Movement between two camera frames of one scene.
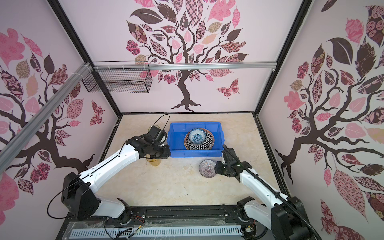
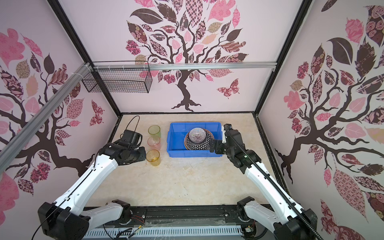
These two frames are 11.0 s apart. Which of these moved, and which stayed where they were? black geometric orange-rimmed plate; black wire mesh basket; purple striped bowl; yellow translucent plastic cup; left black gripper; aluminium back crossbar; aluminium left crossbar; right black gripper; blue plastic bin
Moved: left black gripper; purple striped bowl; right black gripper
Stayed: black geometric orange-rimmed plate; blue plastic bin; black wire mesh basket; aluminium back crossbar; aluminium left crossbar; yellow translucent plastic cup
